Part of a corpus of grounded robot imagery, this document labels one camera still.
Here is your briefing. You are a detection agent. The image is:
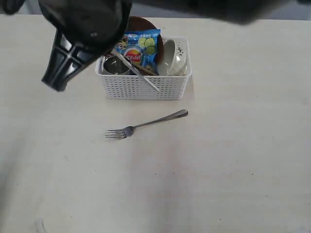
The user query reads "stainless steel fork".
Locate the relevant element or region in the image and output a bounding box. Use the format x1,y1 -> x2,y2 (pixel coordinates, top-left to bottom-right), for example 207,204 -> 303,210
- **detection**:
104,109 -> 189,139

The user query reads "stainless steel cup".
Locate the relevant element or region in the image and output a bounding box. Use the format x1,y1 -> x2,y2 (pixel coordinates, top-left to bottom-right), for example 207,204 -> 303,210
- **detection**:
101,56 -> 132,75

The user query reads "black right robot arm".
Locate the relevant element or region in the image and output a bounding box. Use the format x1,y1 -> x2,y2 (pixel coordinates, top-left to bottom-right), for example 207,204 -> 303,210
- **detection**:
38,0 -> 287,92

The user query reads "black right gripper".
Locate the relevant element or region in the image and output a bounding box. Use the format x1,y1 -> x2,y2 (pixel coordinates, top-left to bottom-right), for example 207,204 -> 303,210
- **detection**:
2,0 -> 133,92

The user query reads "white perforated plastic basket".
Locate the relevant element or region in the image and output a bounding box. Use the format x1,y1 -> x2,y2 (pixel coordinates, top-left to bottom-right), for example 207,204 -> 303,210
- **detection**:
95,36 -> 192,100

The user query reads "white floral ceramic bowl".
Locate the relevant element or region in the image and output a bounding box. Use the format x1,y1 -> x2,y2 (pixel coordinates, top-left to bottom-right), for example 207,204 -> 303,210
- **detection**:
168,37 -> 188,76

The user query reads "brown wooden chopstick upper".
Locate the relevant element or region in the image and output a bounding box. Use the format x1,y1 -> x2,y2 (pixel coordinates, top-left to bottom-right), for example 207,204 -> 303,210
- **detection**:
132,64 -> 155,73

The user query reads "blue chips snack bag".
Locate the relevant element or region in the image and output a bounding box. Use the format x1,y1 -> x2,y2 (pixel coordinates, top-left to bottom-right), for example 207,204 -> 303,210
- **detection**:
115,29 -> 161,74

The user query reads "round brown wooden plate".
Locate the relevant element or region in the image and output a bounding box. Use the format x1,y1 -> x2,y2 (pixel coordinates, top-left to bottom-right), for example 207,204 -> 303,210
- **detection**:
126,16 -> 164,64

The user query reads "stainless steel table knife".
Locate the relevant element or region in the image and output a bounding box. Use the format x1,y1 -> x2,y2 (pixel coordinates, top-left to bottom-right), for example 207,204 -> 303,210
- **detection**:
116,52 -> 160,92

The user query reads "brown wooden chopstick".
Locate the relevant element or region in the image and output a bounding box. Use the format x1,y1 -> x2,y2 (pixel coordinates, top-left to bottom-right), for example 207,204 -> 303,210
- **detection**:
132,64 -> 155,73
137,68 -> 158,76

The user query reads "brown wooden chopstick lower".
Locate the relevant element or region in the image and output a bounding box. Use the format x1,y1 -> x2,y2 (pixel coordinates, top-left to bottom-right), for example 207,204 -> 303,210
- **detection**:
137,68 -> 158,76

